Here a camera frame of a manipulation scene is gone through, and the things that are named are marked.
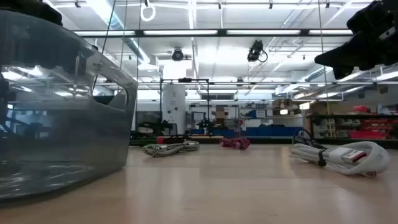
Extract white cylindrical tank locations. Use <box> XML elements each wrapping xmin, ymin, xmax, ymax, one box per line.
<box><xmin>161</xmin><ymin>83</ymin><xmax>187</xmax><ymax>135</ymax></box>

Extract blue storage bins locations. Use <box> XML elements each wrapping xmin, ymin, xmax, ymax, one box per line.
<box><xmin>189</xmin><ymin>126</ymin><xmax>305</xmax><ymax>138</ymax></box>

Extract black metal cart frame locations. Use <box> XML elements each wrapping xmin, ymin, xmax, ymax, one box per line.
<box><xmin>159</xmin><ymin>78</ymin><xmax>211</xmax><ymax>135</ymax></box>

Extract white hanging ring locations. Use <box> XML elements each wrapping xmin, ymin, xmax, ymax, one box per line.
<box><xmin>139</xmin><ymin>1</ymin><xmax>157</xmax><ymax>23</ymax></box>

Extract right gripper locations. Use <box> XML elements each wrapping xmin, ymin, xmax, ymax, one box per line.
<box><xmin>314</xmin><ymin>0</ymin><xmax>398</xmax><ymax>80</ymax></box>

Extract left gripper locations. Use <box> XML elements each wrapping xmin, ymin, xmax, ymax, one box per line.
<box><xmin>0</xmin><ymin>0</ymin><xmax>63</xmax><ymax>26</ymax></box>

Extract translucent grey plastic bin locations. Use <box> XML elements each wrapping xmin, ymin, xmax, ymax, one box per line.
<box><xmin>0</xmin><ymin>9</ymin><xmax>139</xmax><ymax>202</ymax></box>

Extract white USB cable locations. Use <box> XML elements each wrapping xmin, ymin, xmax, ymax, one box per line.
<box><xmin>289</xmin><ymin>141</ymin><xmax>391</xmax><ymax>177</ymax></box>

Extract black overhead camera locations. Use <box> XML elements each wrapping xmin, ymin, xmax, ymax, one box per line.
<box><xmin>247</xmin><ymin>39</ymin><xmax>269</xmax><ymax>63</ymax></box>

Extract black cable with red tie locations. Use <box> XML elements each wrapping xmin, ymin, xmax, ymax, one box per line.
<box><xmin>157</xmin><ymin>134</ymin><xmax>200</xmax><ymax>145</ymax></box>

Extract plain black cable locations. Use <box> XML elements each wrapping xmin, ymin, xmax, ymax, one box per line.
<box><xmin>292</xmin><ymin>128</ymin><xmax>327</xmax><ymax>150</ymax></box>

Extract black hanging cable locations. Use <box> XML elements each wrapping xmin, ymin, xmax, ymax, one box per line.
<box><xmin>92</xmin><ymin>0</ymin><xmax>117</xmax><ymax>91</ymax></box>

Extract yellow hanging cable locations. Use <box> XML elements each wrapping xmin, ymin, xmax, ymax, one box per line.
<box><xmin>317</xmin><ymin>0</ymin><xmax>332</xmax><ymax>138</ymax></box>

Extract green braided cable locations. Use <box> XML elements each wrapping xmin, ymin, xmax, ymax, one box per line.
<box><xmin>129</xmin><ymin>136</ymin><xmax>159</xmax><ymax>147</ymax></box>

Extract storage shelf with red bins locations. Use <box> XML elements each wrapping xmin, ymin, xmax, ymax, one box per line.
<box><xmin>306</xmin><ymin>104</ymin><xmax>398</xmax><ymax>141</ymax></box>

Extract round black ceiling fixture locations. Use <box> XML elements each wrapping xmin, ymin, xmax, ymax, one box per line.
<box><xmin>171</xmin><ymin>49</ymin><xmax>185</xmax><ymax>62</ymax></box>

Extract black white braided cable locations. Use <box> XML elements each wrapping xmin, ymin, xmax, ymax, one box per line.
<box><xmin>142</xmin><ymin>139</ymin><xmax>201</xmax><ymax>158</ymax></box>

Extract overhead light bar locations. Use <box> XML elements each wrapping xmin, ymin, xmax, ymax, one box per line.
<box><xmin>72</xmin><ymin>29</ymin><xmax>355</xmax><ymax>39</ymax></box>

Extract maroon braided cable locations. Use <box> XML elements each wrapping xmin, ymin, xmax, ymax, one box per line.
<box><xmin>219</xmin><ymin>136</ymin><xmax>251</xmax><ymax>151</ymax></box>

